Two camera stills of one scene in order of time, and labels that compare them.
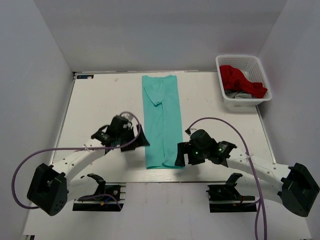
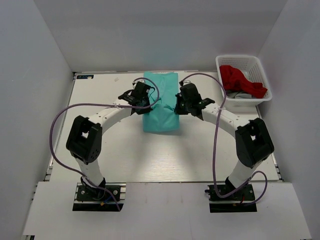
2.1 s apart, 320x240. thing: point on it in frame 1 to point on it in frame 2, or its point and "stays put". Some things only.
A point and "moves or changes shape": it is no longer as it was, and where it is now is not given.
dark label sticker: (85, 76) stays put
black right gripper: (183, 148) to (178, 110)
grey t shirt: (234, 94) stays put
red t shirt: (235, 80) stays put
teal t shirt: (162, 119) moves or changes shape
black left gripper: (141, 141) to (147, 110)
